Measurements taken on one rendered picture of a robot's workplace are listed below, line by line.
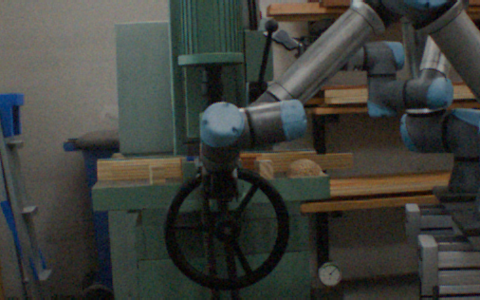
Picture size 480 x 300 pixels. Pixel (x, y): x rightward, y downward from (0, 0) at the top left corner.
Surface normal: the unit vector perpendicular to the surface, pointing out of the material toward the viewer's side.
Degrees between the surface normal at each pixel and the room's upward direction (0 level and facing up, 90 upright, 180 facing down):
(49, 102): 90
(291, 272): 90
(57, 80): 90
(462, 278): 90
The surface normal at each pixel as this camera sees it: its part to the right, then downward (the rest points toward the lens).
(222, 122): 0.04, -0.45
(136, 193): 0.08, 0.07
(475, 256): -0.16, 0.07
